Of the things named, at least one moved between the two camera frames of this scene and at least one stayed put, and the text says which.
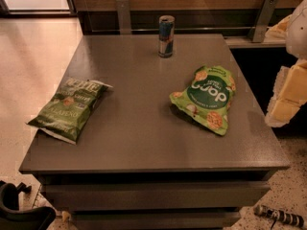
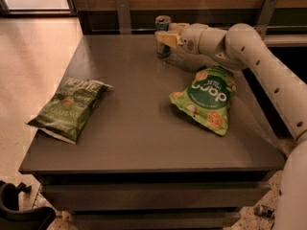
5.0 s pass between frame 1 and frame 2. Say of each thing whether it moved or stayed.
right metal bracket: stayed
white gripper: moved
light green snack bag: stayed
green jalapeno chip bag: stayed
